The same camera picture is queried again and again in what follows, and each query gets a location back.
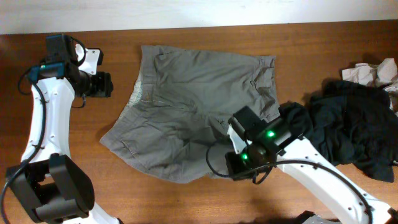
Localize grey shorts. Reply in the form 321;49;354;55
101;45;279;184

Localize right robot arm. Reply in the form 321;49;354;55
225;106;397;223

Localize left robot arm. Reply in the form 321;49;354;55
3;34;121;223

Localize black garment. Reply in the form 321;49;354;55
279;80;397;182

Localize beige crumpled cloth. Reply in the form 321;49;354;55
341;58;397;115

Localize right black camera cable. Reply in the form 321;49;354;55
205;141;374;224

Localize black camera cable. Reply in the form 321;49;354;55
205;141;374;224
0;37;87;224

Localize left black camera cable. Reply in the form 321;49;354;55
0;37;87;224

